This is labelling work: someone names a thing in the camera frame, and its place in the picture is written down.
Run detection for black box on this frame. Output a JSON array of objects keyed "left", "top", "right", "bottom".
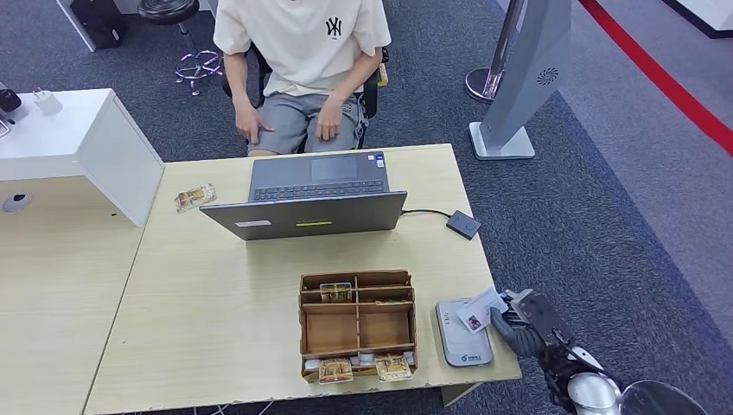
[{"left": 69, "top": 0, "right": 130, "bottom": 51}]

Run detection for wooden card organizer box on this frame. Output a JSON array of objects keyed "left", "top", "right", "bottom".
[{"left": 297, "top": 269, "right": 419, "bottom": 384}]

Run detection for grey kiosk stand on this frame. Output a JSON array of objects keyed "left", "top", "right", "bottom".
[{"left": 468, "top": 0, "right": 572, "bottom": 162}]

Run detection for grey laptop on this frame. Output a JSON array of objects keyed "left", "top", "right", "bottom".
[{"left": 199, "top": 150, "right": 409, "bottom": 242}]

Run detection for round chrome base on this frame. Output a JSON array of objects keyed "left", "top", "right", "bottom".
[{"left": 620, "top": 380, "right": 710, "bottom": 415}]

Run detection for person's right hand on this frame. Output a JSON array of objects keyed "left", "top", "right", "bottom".
[{"left": 234, "top": 97, "right": 275, "bottom": 145}]

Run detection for black round stool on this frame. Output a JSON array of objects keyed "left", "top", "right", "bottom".
[{"left": 137, "top": 0, "right": 225, "bottom": 97}]

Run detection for person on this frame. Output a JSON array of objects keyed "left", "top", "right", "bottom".
[{"left": 213, "top": 0, "right": 392, "bottom": 156}]

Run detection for person's left hand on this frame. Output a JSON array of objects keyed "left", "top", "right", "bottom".
[{"left": 316, "top": 94, "right": 346, "bottom": 142}]

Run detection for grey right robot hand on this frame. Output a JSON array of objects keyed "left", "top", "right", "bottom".
[{"left": 490, "top": 293, "right": 572, "bottom": 359}]

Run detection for black office chair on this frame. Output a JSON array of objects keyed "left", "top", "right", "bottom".
[{"left": 221, "top": 42, "right": 391, "bottom": 155}]

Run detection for grey desk grommet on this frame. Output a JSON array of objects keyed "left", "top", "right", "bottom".
[{"left": 1, "top": 193, "right": 34, "bottom": 214}]

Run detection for white card reader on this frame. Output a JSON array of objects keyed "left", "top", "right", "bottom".
[{"left": 435, "top": 297, "right": 494, "bottom": 368}]

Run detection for white cabinet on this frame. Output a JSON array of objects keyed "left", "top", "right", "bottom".
[{"left": 0, "top": 87, "right": 165, "bottom": 228}]

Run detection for thin black usb cable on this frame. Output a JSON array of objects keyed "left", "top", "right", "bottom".
[{"left": 399, "top": 208, "right": 454, "bottom": 220}]

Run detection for small black usb device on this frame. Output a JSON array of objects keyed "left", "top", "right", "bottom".
[{"left": 445, "top": 210, "right": 482, "bottom": 241}]

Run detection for white platform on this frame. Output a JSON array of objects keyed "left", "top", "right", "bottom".
[{"left": 664, "top": 0, "right": 733, "bottom": 40}]

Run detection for white charger plug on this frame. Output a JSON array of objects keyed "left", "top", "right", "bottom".
[{"left": 32, "top": 87, "right": 64, "bottom": 116}]

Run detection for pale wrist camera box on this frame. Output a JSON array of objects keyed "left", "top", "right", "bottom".
[{"left": 502, "top": 288, "right": 537, "bottom": 315}]

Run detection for chrome stanchion post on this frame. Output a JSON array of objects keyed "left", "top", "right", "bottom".
[{"left": 464, "top": 0, "right": 528, "bottom": 105}]

